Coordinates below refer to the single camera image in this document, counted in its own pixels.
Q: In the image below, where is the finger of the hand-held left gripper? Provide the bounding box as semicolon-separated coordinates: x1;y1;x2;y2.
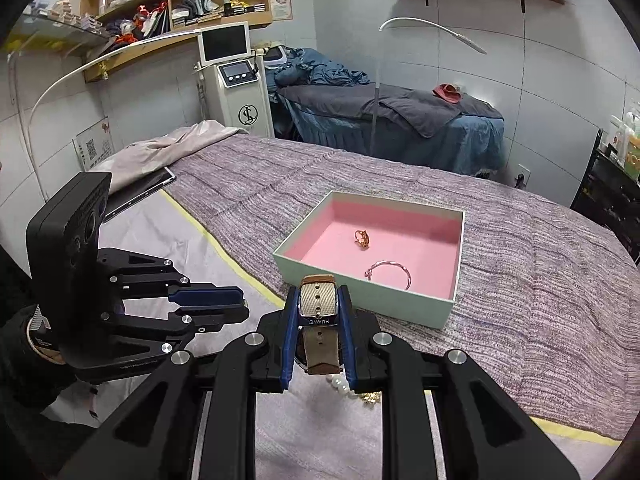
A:
97;247;247;308
98;304;250;361

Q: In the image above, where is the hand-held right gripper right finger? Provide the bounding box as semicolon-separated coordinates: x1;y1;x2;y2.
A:
336;284;583;480

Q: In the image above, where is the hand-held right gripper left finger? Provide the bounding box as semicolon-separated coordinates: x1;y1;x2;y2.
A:
55;285;306;480

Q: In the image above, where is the brown strap wristwatch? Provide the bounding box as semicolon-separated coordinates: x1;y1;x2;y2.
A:
297;274;347;376

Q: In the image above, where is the pale green pink-lined jewelry box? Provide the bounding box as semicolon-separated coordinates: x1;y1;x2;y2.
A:
272;191;466;330

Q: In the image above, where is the person's left forearm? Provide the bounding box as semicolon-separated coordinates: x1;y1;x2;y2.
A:
0;304;97;433

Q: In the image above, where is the grey tablet computer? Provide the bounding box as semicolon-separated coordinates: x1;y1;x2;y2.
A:
100;166;177;222

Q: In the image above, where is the pale pink quilt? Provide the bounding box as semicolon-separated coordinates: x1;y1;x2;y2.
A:
92;121;248;196

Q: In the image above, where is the grey knit blanket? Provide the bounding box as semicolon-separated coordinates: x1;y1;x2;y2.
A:
167;132;640;441

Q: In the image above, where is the white curved floor lamp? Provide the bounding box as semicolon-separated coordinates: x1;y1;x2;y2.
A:
370;16;488;162
22;30;202;192

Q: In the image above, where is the white beauty machine with screen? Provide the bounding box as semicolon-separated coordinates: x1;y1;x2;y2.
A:
195;21;274;139

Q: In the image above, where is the blue-skirted massage bed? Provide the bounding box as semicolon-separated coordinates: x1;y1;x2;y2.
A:
265;47;506;175

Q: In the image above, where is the crumpled blue duvet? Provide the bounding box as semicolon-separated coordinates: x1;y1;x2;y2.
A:
272;47;372;87

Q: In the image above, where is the dark grey towel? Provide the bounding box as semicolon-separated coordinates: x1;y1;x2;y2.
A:
377;85;504;139

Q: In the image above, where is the red folded cloth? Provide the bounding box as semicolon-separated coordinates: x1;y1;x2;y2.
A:
432;82;464;104

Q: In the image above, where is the black metal trolley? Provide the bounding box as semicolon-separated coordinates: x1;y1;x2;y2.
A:
570;130;640;267

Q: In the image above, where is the row of cosmetic bottles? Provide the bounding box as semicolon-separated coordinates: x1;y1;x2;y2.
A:
606;102;640;182

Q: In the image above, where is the white pearl necklace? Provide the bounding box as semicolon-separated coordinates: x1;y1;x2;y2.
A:
325;376;359;399

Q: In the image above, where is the silver bangle bracelet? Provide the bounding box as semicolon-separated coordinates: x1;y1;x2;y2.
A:
364;259;413;291

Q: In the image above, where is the white wall sign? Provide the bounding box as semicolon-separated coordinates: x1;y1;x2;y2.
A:
74;116;114;172

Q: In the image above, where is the glass wall shelf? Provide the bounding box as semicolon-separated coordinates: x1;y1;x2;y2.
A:
10;0;112;57

